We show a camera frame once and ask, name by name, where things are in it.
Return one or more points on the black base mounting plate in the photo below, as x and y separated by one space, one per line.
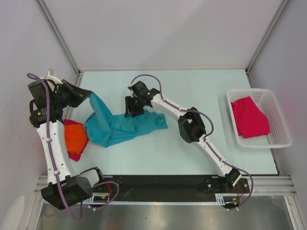
174 188

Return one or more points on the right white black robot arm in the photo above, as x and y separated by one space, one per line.
190 124

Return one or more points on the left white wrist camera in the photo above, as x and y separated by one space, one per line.
51 75

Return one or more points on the magenta t shirt on table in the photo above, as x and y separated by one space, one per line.
74 157

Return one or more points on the aluminium frame rail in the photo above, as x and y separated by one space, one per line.
262 185

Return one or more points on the orange t shirt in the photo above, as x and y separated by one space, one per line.
75 140

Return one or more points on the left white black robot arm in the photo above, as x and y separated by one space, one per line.
65 187

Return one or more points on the teal t shirt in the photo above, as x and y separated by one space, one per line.
105 129

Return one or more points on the white plastic mesh basket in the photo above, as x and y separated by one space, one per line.
265 100

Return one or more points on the red t shirt in basket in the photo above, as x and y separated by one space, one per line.
249 119

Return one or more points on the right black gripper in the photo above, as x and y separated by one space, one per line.
131 108

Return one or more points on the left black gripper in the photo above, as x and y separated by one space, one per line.
79 95

